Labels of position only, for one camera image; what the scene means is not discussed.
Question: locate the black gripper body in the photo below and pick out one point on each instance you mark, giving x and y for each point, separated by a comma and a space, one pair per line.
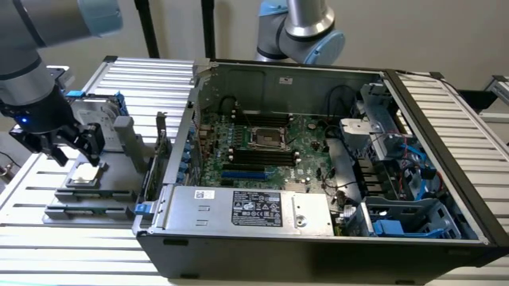
43, 114

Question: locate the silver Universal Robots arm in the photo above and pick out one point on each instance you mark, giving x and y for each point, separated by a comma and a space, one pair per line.
29, 26

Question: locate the silver CPU chip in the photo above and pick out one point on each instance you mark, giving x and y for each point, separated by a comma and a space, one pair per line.
85, 175

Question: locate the black short expansion slot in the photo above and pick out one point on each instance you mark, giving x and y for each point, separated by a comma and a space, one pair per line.
228, 183

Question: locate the black long expansion slot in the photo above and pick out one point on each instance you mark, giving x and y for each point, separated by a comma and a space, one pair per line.
242, 167

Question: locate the blue expansion slot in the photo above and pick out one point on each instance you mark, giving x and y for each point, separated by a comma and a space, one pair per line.
244, 175

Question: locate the black RAM slot bank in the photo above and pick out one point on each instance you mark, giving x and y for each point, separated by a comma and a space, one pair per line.
265, 157
262, 119

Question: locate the metal CPU socket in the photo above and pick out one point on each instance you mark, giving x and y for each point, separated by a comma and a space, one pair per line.
268, 137

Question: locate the grey parts rack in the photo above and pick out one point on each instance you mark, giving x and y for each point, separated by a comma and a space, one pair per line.
119, 167

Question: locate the green graphics card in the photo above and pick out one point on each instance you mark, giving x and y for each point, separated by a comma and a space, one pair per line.
159, 155

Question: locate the blue case latch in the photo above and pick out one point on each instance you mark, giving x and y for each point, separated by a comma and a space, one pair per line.
143, 208

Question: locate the black stand pole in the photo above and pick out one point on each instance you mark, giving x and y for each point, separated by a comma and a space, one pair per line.
209, 29
147, 29

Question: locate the silver power supply unit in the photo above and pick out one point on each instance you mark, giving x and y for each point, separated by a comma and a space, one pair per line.
222, 214

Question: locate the small silver chipset heatsink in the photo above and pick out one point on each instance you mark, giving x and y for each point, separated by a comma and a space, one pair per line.
296, 187

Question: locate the green motherboard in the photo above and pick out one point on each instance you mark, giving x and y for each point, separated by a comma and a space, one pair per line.
306, 167

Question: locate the black open PC case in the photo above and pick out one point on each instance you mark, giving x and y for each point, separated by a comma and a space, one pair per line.
302, 256

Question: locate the grey metal disk bay cage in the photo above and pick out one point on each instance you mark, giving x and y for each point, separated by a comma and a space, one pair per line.
377, 119

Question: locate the blue plastic disk bay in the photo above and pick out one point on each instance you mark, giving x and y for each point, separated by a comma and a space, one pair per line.
413, 217

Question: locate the hard disk with blue bracket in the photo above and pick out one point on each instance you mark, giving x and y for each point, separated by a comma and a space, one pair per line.
109, 119

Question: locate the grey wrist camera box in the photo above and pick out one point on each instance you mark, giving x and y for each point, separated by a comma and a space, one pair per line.
59, 76

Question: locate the aluminium profile frame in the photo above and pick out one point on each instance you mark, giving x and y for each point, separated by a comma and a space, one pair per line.
497, 89

